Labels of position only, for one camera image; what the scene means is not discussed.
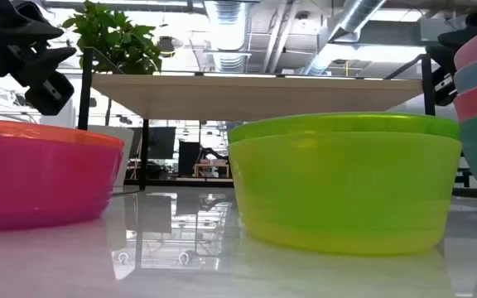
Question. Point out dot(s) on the orange-red translucent bowl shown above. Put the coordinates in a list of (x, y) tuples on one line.
[(35, 131)]

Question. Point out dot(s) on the silver air duct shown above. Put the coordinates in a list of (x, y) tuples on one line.
[(346, 29), (228, 29)]

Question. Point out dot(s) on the black background monitor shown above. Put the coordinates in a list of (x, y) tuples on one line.
[(162, 142)]

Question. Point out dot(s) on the wooden shelf with black frame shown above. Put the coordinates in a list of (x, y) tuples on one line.
[(242, 97)]

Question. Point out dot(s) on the magenta translucent bowl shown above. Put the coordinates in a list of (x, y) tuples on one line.
[(35, 186)]

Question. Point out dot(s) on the green leafy plant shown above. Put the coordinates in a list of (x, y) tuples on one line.
[(114, 37)]

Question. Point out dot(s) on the yellow-green translucent bowl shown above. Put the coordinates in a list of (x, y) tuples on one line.
[(346, 194)]

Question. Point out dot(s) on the white plant pot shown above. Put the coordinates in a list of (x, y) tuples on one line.
[(124, 157)]

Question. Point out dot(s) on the black background cabinet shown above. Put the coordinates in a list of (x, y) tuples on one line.
[(189, 159)]

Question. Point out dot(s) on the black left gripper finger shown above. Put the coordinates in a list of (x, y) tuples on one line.
[(44, 60), (50, 93)]

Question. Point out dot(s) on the green translucent bowl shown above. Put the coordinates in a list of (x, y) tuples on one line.
[(346, 123)]

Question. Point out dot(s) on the small wooden background table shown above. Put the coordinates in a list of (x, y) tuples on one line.
[(211, 167)]

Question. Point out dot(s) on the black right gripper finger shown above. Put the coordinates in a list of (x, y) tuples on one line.
[(458, 38), (444, 78)]

